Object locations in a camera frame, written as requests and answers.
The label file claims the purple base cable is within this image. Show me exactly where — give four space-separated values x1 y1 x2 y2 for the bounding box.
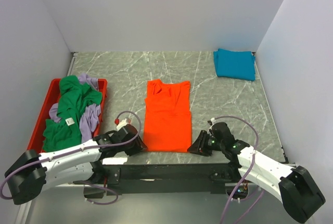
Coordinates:
75 181 123 206

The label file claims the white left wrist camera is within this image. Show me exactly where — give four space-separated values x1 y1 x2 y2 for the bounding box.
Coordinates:
116 117 131 131

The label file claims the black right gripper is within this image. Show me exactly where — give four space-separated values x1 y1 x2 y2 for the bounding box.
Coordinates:
187 130 224 157

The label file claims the folded blue t shirt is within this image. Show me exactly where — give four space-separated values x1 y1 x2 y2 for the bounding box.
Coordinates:
213 49 255 81

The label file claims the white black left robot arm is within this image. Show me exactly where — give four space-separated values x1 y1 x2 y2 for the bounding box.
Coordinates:
4 124 147 205

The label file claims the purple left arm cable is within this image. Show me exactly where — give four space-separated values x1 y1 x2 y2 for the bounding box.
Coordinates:
0 111 143 200

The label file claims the green t shirt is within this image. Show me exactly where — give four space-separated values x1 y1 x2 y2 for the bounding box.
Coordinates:
43 75 103 152

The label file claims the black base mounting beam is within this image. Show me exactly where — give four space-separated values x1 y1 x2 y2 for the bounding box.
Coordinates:
104 163 240 194

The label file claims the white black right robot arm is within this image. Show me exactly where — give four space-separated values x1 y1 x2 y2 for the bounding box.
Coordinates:
187 122 326 223

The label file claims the red plastic bin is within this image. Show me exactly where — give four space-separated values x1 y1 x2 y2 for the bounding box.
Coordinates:
27 78 108 153

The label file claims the orange t shirt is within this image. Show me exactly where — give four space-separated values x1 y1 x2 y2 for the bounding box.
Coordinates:
143 79 192 153

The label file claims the lavender t shirt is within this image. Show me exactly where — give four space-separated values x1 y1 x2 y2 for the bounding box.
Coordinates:
49 73 101 143

